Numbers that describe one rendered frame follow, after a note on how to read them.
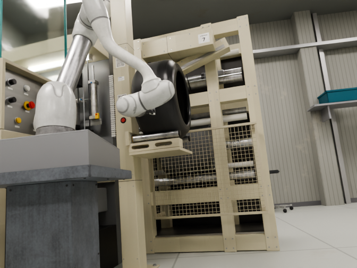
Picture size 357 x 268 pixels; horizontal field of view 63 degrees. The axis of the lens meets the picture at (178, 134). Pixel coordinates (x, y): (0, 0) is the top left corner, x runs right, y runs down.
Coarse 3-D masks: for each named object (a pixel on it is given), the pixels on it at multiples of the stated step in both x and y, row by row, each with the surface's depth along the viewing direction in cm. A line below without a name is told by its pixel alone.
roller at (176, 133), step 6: (162, 132) 194; (168, 132) 193; (174, 132) 192; (180, 132) 193; (132, 138) 199; (138, 138) 198; (144, 138) 197; (150, 138) 196; (156, 138) 195; (162, 138) 195
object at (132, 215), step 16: (112, 0) 230; (128, 0) 234; (112, 16) 227; (128, 16) 229; (112, 32) 225; (128, 32) 225; (128, 48) 221; (128, 80) 215; (128, 128) 210; (128, 160) 206; (128, 192) 202; (128, 208) 201; (128, 224) 199; (128, 240) 197; (144, 240) 205; (128, 256) 196; (144, 256) 202
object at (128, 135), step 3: (126, 132) 197; (129, 132) 198; (126, 135) 196; (129, 135) 197; (132, 135) 201; (135, 135) 208; (138, 135) 212; (126, 138) 196; (129, 138) 196; (126, 141) 196; (129, 141) 196; (141, 141) 217; (144, 141) 223; (126, 144) 196; (129, 144) 195; (138, 147) 210; (141, 147) 215; (144, 147) 221; (147, 147) 227
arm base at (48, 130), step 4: (40, 128) 116; (44, 128) 115; (48, 128) 115; (52, 128) 115; (56, 128) 115; (60, 128) 116; (64, 128) 117; (68, 128) 119; (36, 132) 117; (40, 132) 115; (44, 132) 114; (48, 132) 114; (52, 132) 114; (56, 132) 115
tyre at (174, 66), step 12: (168, 60) 202; (156, 72) 190; (168, 72) 190; (180, 72) 215; (132, 84) 195; (180, 84) 234; (180, 96) 238; (156, 108) 187; (168, 108) 186; (180, 108) 239; (144, 120) 191; (156, 120) 190; (168, 120) 189; (180, 120) 194; (144, 132) 200; (156, 132) 197
